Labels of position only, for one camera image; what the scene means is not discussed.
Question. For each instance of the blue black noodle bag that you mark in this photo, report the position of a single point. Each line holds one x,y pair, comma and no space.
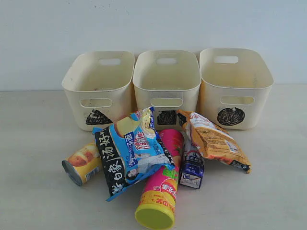
131,150

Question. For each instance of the orange snack bag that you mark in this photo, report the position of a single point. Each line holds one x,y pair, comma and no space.
212,141

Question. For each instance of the blue white milk carton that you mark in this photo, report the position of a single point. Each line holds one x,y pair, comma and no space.
192,167

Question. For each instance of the yellow chips can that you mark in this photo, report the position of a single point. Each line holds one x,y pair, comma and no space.
83,164

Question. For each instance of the pink chips can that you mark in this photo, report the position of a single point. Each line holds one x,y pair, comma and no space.
158,200

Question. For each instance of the cream bin with square mark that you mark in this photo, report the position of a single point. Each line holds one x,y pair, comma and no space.
167,80

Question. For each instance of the cream bin with triangle mark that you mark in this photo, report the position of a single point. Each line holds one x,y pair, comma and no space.
98,86

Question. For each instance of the cream bin with circle mark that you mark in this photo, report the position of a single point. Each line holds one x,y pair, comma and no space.
235,85

